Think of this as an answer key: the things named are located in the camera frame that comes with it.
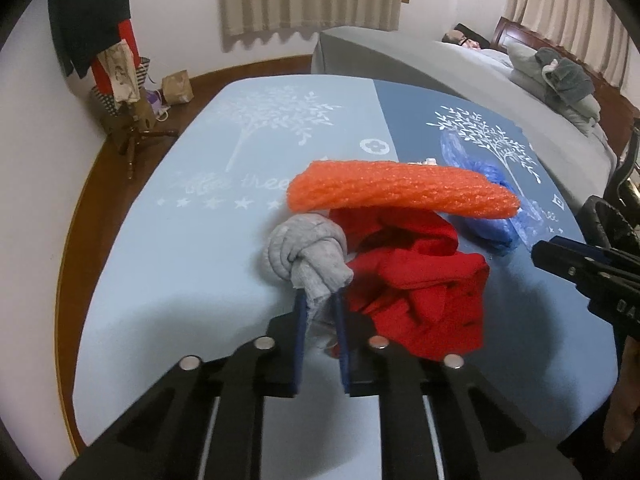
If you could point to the dark cushion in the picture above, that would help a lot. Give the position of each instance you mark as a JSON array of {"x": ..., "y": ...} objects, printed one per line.
[{"x": 475, "y": 35}]

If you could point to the orange foam net sleeve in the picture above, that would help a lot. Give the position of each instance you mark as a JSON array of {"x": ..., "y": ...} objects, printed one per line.
[{"x": 400, "y": 187}]

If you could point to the blue plastic bag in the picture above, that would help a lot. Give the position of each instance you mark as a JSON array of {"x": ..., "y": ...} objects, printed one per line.
[{"x": 492, "y": 232}]

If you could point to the narrow beige curtain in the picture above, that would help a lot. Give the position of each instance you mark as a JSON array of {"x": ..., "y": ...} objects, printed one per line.
[{"x": 565, "y": 10}]

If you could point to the black metal chair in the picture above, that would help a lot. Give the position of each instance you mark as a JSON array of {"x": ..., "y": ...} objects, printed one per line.
[{"x": 627, "y": 170}]

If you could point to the red cloth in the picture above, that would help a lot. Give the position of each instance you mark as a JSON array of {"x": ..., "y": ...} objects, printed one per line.
[{"x": 425, "y": 285}]

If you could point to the grey knotted cloth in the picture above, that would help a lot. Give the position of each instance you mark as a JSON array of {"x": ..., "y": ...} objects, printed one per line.
[{"x": 305, "y": 245}]

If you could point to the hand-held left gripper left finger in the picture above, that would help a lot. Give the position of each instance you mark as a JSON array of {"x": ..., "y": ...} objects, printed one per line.
[{"x": 299, "y": 350}]

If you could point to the dark grey garment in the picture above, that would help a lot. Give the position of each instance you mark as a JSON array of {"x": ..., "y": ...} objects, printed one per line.
[{"x": 570, "y": 77}]

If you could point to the dark wooden headboard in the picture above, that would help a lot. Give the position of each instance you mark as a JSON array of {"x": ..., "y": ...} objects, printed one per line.
[{"x": 615, "y": 100}]

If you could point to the bin with black liner bag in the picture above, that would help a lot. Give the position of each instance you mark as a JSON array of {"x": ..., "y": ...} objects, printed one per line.
[{"x": 600, "y": 220}]

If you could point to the red hanging garment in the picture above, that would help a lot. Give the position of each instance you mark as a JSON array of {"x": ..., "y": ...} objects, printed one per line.
[{"x": 127, "y": 40}]

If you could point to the bed with grey sheet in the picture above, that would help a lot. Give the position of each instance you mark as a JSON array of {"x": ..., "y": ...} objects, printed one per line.
[{"x": 425, "y": 75}]

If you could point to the purple and white item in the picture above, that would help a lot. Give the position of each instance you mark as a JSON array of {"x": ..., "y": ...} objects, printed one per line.
[{"x": 155, "y": 100}]

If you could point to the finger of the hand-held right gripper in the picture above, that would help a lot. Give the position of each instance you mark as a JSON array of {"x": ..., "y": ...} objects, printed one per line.
[{"x": 560, "y": 257}]

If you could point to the black jacket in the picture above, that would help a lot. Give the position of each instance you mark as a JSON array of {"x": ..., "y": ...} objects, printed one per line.
[{"x": 85, "y": 10}]

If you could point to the brown paper bag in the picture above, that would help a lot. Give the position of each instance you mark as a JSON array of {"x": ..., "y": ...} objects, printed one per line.
[{"x": 177, "y": 87}]

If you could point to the grey pillows and towel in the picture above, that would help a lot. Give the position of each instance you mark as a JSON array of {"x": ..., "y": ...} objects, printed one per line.
[{"x": 525, "y": 65}]

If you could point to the pink plush toy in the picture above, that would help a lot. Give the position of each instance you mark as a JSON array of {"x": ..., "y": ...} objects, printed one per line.
[{"x": 457, "y": 39}]

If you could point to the striped tote bag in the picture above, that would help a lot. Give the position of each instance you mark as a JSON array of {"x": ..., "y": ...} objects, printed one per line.
[{"x": 145, "y": 72}]

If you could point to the person's right hand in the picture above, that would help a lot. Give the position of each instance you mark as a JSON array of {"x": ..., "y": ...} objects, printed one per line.
[{"x": 617, "y": 410}]

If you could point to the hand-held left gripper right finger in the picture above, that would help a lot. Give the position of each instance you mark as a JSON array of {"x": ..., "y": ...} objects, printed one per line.
[{"x": 341, "y": 350}]

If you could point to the beige printed cloth bag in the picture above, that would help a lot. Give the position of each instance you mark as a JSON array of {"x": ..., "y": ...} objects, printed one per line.
[{"x": 120, "y": 72}]

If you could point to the blue tree-print tablecloth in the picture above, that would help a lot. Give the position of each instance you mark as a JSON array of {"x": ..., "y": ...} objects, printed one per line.
[{"x": 200, "y": 260}]

